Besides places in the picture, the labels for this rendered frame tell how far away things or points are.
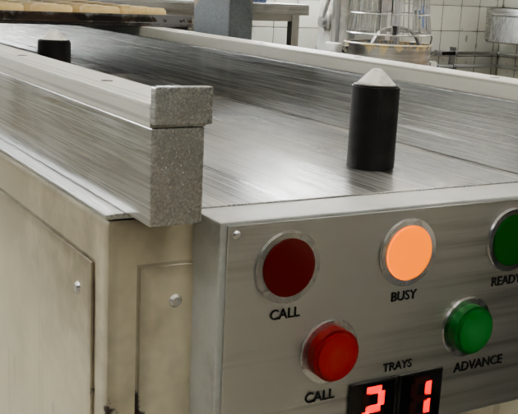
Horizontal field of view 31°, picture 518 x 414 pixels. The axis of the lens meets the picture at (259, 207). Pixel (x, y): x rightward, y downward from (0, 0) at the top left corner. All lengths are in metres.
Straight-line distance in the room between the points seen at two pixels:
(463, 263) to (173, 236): 0.18
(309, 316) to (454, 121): 0.24
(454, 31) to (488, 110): 5.24
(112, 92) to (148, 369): 0.15
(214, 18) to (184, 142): 0.99
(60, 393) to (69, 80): 0.18
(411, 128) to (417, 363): 0.23
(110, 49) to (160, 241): 0.82
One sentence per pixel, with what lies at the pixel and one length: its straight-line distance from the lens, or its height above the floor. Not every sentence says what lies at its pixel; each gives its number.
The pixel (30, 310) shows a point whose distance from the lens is 0.62.
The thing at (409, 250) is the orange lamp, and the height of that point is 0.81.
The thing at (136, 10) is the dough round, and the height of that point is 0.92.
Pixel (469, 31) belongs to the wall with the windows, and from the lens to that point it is 6.00.
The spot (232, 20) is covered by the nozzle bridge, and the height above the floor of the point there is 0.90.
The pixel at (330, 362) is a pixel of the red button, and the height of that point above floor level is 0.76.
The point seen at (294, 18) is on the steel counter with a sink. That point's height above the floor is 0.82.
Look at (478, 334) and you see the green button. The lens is 0.58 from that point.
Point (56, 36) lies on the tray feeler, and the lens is 0.94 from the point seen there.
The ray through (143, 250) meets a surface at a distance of 0.49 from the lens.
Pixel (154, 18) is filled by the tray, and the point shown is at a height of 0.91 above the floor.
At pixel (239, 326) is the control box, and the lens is 0.49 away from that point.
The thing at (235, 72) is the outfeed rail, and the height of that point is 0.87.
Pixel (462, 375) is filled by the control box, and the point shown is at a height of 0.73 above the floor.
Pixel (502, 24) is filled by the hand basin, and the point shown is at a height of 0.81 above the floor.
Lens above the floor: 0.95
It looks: 13 degrees down
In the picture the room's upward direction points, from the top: 3 degrees clockwise
